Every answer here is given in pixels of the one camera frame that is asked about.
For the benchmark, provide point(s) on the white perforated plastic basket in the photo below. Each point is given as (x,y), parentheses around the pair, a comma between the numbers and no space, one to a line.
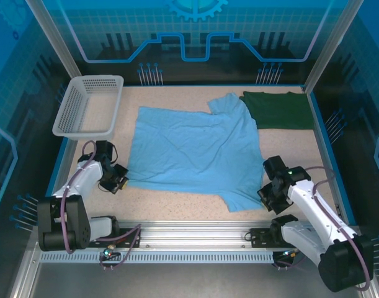
(87,83)

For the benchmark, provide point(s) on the dark green t-shirt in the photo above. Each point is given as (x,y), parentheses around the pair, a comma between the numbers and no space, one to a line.
(285,108)

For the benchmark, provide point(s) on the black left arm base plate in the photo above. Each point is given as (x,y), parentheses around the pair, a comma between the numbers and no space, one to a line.
(130,239)

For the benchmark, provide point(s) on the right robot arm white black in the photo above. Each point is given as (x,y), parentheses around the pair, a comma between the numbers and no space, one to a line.
(310,198)

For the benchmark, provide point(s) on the aluminium mounting rail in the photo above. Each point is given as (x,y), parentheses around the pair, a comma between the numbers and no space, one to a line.
(192,232)

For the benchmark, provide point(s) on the small connector board with LED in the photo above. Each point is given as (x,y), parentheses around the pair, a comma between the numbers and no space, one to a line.
(108,253)
(290,254)

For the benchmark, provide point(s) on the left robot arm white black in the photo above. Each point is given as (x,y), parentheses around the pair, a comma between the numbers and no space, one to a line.
(74,214)

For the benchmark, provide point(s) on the grey metal base frame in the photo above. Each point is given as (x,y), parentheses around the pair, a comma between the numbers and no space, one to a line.
(192,279)

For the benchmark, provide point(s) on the light blue t-shirt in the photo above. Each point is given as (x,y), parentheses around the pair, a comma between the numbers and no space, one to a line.
(192,149)

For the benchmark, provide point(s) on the aluminium frame post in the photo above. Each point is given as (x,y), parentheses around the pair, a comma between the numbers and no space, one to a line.
(332,40)
(52,40)

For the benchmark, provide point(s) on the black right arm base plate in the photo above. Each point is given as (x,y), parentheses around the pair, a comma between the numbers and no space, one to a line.
(257,237)

